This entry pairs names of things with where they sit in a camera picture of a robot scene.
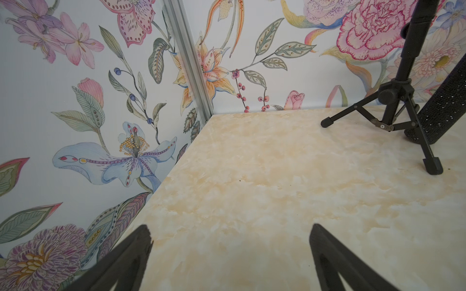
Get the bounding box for black mesh microphone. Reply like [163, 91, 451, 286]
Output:
[417, 57, 466, 144]

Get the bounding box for black microphone tripod stand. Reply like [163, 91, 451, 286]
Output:
[320, 1, 444, 175]

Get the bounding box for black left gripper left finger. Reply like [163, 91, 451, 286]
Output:
[66, 225, 153, 291]

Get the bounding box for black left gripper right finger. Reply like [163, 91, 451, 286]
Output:
[309, 224, 397, 291]

